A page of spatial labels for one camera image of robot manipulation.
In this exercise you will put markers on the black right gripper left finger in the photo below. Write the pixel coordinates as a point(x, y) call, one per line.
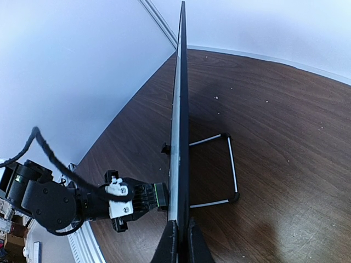
point(166, 251)

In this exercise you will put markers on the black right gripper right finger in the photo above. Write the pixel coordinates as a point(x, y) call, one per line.
point(198, 249)

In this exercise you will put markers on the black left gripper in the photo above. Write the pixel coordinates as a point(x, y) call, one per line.
point(144, 199)

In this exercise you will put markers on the green whiteboard eraser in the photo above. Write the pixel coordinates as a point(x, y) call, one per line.
point(162, 194)

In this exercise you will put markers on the white whiteboard with writing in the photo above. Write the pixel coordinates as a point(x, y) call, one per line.
point(179, 154)

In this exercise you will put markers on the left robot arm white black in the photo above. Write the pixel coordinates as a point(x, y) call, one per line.
point(62, 208)

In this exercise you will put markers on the black whiteboard stand foot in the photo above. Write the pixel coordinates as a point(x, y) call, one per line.
point(166, 149)

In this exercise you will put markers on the aluminium front frame rail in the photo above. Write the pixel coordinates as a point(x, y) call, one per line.
point(84, 245)

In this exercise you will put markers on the left aluminium corner post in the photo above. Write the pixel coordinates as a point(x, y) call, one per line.
point(160, 21)

